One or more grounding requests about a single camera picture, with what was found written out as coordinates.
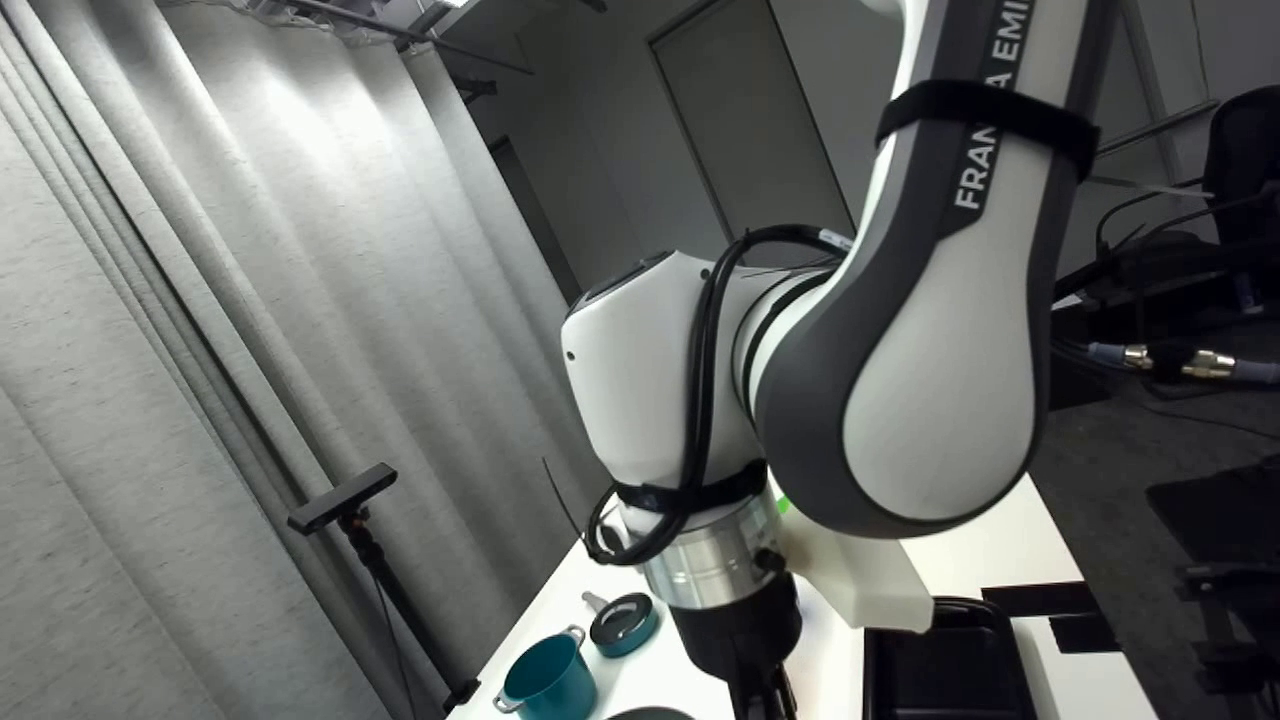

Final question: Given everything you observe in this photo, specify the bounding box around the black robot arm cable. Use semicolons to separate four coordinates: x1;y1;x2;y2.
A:
578;218;857;569

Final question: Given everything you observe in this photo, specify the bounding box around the black office chair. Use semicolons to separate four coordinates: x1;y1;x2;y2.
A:
1201;83;1280;286

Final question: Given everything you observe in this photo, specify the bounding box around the black camera on tripod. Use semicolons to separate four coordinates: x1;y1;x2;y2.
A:
283;460;485;717

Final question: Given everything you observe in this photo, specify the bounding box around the black rectangular tray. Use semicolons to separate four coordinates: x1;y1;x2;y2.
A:
861;620;1033;720

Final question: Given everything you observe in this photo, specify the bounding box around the teal pot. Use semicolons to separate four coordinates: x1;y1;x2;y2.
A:
488;628;598;720

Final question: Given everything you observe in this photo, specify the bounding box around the teal toy kettle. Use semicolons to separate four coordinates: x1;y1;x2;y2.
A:
578;586;663;658

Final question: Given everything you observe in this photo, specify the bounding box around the cable with metal connectors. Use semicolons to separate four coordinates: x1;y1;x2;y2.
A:
1063;336;1280;393

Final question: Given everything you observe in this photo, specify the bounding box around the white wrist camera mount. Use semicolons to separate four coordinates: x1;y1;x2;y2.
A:
767;492;941;640

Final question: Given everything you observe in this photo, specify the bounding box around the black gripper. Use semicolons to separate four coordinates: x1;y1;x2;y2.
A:
666;570;809;720

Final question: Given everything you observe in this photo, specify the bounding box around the white curtain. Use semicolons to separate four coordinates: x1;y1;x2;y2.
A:
0;0;615;720

